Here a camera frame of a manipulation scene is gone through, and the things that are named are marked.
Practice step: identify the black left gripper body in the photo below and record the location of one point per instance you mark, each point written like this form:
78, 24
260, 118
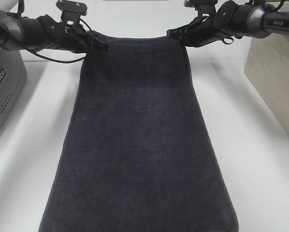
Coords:
61, 37

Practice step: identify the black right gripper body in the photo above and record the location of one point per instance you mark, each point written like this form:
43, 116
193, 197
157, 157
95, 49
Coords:
201, 32

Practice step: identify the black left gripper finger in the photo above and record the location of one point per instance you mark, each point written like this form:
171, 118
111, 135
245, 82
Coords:
97, 45

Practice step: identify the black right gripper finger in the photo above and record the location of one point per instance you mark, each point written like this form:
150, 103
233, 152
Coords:
178, 34

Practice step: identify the dark navy towel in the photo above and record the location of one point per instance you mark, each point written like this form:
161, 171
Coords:
137, 156

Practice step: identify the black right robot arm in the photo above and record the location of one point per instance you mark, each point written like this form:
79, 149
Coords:
255, 19

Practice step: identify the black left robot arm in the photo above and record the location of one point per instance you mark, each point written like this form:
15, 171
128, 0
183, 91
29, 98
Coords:
22, 33

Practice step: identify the grey perforated plastic basket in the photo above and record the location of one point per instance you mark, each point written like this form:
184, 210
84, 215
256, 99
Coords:
13, 76

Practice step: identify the beige fabric storage box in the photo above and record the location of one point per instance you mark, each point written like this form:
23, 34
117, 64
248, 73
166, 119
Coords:
267, 67

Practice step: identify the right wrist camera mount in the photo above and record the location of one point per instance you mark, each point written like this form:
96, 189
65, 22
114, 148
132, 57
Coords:
204, 7

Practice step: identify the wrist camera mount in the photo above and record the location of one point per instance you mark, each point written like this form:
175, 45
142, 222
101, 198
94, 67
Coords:
204, 7
71, 11

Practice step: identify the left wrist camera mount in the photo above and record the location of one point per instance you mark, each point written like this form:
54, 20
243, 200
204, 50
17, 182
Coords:
71, 11

